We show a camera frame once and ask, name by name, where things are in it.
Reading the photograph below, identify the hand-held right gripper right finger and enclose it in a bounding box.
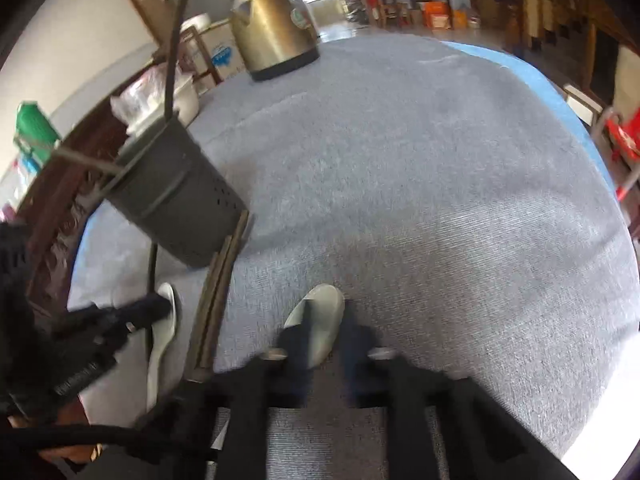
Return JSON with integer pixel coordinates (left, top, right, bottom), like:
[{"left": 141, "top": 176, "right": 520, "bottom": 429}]
[{"left": 342, "top": 310, "right": 576, "bottom": 480}]

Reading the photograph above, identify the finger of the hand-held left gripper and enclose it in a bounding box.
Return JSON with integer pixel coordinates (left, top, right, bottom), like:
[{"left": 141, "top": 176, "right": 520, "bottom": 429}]
[{"left": 120, "top": 294, "right": 172, "bottom": 333}]

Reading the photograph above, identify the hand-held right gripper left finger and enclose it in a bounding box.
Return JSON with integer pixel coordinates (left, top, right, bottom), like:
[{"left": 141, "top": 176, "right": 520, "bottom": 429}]
[{"left": 135, "top": 302, "right": 316, "bottom": 480}]

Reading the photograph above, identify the white ceramic spoon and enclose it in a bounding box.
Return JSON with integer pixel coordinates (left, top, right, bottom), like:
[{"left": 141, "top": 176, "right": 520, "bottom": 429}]
[
  {"left": 284, "top": 284, "right": 346, "bottom": 368},
  {"left": 146, "top": 282, "right": 180, "bottom": 411}
]

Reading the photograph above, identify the dark grey utensil holder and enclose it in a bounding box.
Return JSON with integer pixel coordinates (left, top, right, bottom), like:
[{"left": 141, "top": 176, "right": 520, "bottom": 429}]
[{"left": 100, "top": 117, "right": 251, "bottom": 268}]

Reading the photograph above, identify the carved dark wooden cabinet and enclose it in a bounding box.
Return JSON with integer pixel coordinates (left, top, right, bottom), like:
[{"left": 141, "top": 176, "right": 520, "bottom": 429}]
[{"left": 15, "top": 60, "right": 166, "bottom": 311}]

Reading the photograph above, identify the grey tablecloth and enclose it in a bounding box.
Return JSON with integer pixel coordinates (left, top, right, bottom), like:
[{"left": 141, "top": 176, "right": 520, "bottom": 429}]
[{"left": 67, "top": 35, "right": 640, "bottom": 480}]

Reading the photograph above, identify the white plastic tub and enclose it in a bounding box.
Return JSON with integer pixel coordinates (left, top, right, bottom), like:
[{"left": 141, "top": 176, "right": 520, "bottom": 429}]
[{"left": 170, "top": 75, "right": 201, "bottom": 123}]

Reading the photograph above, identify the green thermos jug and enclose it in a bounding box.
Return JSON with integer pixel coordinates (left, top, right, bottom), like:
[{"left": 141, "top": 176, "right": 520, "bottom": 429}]
[{"left": 14, "top": 102, "right": 61, "bottom": 153}]

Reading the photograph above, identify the white box with blue print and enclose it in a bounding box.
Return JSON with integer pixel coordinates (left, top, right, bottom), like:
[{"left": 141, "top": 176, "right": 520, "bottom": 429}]
[{"left": 197, "top": 25, "right": 246, "bottom": 83}]

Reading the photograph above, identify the white round container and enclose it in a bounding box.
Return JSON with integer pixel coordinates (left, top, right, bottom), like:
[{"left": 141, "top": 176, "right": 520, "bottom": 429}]
[{"left": 180, "top": 14, "right": 216, "bottom": 33}]

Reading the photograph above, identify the brown wooden lattice door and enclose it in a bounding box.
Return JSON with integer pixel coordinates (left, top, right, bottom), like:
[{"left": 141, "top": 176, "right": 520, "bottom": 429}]
[{"left": 110, "top": 0, "right": 201, "bottom": 48}]

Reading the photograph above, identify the blue table cover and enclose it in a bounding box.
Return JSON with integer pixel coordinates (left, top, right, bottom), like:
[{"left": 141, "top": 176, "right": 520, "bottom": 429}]
[{"left": 67, "top": 40, "right": 618, "bottom": 311}]

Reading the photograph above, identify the white low bench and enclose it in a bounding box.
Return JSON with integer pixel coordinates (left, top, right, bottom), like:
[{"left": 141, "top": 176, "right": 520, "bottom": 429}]
[{"left": 562, "top": 82, "right": 603, "bottom": 121}]

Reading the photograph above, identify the red and white stool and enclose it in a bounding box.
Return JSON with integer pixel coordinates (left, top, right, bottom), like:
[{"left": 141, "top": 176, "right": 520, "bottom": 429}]
[{"left": 600, "top": 107, "right": 640, "bottom": 206}]

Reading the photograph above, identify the dark wooden furniture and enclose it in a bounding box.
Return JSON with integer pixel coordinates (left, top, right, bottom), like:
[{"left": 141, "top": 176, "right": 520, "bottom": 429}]
[{"left": 500, "top": 0, "right": 621, "bottom": 106}]

